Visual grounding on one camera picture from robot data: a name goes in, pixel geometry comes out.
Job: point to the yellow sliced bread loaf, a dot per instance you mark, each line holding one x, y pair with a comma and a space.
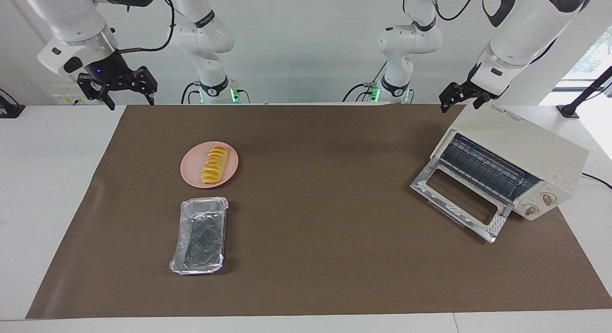
214, 165

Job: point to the brown table mat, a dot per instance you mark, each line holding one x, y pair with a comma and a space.
325, 228

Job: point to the black stand foot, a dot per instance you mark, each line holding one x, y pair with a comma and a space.
9, 111

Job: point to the aluminium foil tray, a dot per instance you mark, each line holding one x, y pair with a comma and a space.
201, 237

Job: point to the cream toaster oven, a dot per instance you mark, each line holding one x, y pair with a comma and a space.
526, 142

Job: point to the glass oven door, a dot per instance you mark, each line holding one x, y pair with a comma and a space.
420, 186

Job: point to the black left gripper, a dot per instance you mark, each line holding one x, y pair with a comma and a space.
475, 88

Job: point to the cream oven knob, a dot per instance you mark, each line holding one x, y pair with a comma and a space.
549, 198
531, 209

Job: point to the white wall socket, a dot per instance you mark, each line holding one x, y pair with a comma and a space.
67, 98

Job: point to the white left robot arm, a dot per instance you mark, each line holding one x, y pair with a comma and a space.
526, 32

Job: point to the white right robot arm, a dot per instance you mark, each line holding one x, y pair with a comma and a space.
71, 17

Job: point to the pink round plate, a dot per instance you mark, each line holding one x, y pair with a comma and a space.
191, 168

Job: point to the black clamp stand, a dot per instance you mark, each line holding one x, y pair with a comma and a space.
568, 112

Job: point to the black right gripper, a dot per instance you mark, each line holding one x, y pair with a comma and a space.
112, 70

